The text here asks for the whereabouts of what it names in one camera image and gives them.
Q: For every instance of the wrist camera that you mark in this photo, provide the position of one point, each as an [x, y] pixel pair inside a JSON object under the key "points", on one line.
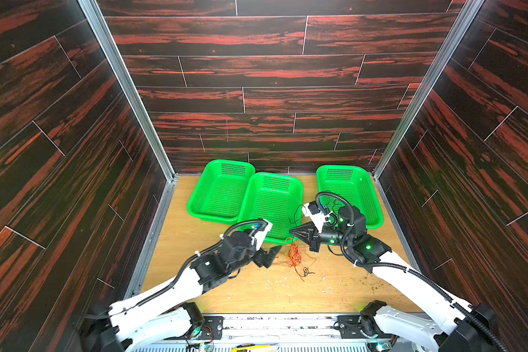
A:
{"points": [[259, 232], [319, 216]]}

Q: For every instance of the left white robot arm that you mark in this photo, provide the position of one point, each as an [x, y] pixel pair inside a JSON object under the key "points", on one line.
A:
{"points": [[167, 310]]}

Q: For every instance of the green basket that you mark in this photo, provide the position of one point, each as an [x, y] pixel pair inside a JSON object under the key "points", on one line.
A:
{"points": [[277, 198], [219, 193], [355, 185]]}

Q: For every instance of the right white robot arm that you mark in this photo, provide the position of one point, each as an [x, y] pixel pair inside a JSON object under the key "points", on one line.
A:
{"points": [[451, 324]]}

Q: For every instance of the left green basket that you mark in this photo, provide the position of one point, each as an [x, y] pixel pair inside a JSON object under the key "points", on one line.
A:
{"points": [[219, 193]]}

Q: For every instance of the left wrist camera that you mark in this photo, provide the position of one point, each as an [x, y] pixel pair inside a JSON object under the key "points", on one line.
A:
{"points": [[259, 232]]}

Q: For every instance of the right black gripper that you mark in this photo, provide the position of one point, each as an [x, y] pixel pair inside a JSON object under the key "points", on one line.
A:
{"points": [[315, 237]]}

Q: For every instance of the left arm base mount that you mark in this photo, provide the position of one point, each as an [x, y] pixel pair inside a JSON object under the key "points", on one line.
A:
{"points": [[210, 329]]}

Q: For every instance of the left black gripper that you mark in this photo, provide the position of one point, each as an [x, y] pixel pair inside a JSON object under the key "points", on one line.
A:
{"points": [[269, 258]]}

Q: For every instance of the middle green basket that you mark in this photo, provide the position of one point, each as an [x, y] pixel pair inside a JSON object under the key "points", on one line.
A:
{"points": [[277, 198]]}

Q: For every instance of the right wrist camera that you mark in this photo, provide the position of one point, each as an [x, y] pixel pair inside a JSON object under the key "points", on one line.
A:
{"points": [[319, 216]]}

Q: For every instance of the right green basket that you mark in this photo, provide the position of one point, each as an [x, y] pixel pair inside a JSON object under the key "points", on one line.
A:
{"points": [[355, 185]]}

